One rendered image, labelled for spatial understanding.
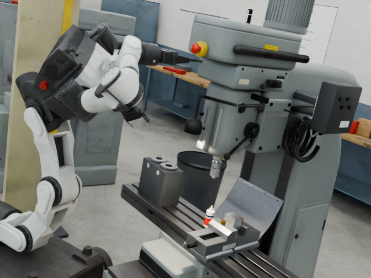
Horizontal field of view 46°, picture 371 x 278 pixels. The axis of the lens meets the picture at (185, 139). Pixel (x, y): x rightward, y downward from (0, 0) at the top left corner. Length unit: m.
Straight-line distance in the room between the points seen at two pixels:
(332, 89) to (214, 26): 0.54
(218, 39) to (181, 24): 7.23
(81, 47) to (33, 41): 1.43
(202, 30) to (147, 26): 7.49
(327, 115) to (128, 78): 0.85
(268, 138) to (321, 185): 0.51
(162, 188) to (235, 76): 0.74
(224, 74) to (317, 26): 5.07
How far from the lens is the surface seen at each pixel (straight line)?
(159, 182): 2.22
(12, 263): 2.39
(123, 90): 1.47
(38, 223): 2.24
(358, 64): 6.40
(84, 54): 1.85
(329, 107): 1.88
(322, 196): 2.47
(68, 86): 1.68
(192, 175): 3.92
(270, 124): 2.00
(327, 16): 6.75
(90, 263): 2.36
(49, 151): 2.06
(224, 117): 1.85
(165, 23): 9.33
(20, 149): 3.44
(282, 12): 2.02
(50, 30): 3.31
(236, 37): 1.70
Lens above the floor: 1.88
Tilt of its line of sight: 16 degrees down
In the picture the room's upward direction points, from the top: 11 degrees clockwise
